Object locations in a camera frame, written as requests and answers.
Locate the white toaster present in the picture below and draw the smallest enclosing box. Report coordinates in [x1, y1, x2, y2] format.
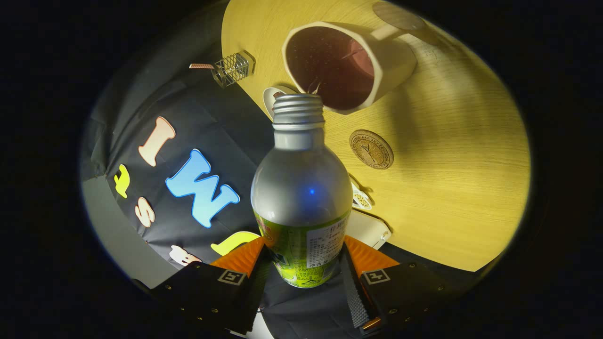
[345, 210, 392, 250]

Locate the silver juice bottle green label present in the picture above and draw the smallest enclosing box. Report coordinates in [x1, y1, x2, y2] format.
[250, 93, 353, 289]

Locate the white oval plate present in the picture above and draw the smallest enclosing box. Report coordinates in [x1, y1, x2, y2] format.
[262, 86, 298, 118]

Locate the cream cup wooden handle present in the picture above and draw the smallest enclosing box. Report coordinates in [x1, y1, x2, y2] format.
[282, 1, 427, 115]

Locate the wire mesh holder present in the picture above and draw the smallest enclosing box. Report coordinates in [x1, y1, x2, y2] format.
[211, 50, 256, 89]

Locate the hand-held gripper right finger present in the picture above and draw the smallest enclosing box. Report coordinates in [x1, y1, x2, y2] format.
[339, 235, 460, 336]

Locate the wooden table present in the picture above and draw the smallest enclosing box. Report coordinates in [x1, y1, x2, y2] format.
[220, 0, 532, 273]

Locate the white divided dish with beans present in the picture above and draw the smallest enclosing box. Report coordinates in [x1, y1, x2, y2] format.
[350, 177, 373, 211]

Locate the round wooden coaster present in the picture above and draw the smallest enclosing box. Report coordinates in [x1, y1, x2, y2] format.
[349, 129, 394, 170]

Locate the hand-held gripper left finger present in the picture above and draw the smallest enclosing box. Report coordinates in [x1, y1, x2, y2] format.
[151, 237, 273, 336]

